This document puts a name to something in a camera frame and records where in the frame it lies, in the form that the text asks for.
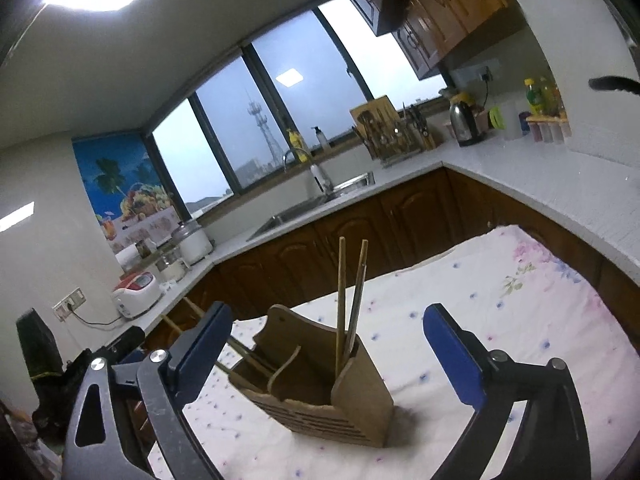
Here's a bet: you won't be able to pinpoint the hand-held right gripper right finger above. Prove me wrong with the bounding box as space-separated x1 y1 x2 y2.
422 303 593 480

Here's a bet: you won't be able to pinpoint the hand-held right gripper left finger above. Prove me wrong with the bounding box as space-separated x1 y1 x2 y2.
62 301 235 480

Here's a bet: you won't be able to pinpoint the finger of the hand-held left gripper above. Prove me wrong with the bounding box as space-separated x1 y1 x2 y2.
106 326 147 363

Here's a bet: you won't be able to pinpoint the wooden utensil holder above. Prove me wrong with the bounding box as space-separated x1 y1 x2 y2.
227 303 397 449

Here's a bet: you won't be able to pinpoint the dish rack with utensils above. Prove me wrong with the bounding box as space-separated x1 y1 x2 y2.
351 106 426 169

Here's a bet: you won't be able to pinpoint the white rice cooker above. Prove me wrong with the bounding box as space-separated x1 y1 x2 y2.
110 270 162 320

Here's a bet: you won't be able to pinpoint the white floral tablecloth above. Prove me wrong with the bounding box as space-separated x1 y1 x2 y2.
144 224 640 480

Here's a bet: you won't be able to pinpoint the paper towel roll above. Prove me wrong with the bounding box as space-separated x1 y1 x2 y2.
115 244 142 274

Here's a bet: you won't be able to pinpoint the glass jar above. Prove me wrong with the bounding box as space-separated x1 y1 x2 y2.
154 249 192 284

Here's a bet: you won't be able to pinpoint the white pot with steel lid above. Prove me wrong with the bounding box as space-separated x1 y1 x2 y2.
171 219 216 267

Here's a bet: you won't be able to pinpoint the wooden base cabinets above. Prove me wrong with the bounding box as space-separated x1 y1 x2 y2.
124 167 640 363

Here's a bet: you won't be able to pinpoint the white kitchen countertop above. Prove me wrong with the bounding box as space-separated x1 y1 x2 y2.
111 124 640 322

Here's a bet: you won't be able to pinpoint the white faucet filter head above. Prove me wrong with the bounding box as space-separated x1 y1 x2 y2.
309 162 334 197

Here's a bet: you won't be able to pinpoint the steel kitchen faucet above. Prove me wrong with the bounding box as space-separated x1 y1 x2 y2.
282 148 314 172

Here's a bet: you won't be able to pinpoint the yellow dish soap bottle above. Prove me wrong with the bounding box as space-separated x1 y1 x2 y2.
286 128 310 164

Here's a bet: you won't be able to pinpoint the radio tower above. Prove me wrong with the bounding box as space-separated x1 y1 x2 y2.
244 87 282 172

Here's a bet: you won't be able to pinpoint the knife block with knives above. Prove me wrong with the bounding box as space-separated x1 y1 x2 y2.
402 101 437 152

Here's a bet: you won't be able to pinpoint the steel electric kettle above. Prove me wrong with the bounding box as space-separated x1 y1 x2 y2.
448 92 484 148

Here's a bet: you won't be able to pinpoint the translucent plastic pitcher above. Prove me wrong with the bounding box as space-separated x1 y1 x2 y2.
502 97 531 141

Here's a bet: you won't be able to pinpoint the row of spice jars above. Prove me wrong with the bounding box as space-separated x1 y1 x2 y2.
524 112 572 145

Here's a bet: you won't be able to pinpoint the wooden cutting board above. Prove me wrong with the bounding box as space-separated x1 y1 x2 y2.
348 94 401 134

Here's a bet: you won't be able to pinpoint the kitchen window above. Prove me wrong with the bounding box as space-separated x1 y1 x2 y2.
144 0 452 219

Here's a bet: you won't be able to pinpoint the green drink bottle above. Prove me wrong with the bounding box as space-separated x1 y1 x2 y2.
523 78 547 116

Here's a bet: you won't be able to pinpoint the black wok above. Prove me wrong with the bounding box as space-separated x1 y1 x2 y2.
588 75 640 96

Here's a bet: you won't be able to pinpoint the black power cable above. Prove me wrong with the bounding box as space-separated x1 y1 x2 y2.
74 309 124 329

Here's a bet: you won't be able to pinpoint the wall power outlet strip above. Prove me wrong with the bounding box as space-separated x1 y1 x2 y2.
53 287 87 322

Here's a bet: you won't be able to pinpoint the tropical fruit wall poster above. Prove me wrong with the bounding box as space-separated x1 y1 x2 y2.
72 134 182 254

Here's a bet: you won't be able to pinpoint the white wall socket with plug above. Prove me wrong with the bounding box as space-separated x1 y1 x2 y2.
451 58 502 87

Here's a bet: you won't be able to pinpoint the wooden wall cabinets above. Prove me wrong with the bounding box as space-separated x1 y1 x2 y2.
326 0 509 80

